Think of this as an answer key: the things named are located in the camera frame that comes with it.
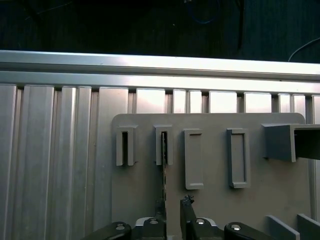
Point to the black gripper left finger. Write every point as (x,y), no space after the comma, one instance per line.
(160,225)

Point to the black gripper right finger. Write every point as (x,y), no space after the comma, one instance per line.
(187,220)

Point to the RAM stick with blue label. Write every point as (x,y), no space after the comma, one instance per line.
(164,180)

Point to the grey parts rack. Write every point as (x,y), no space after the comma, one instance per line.
(215,200)

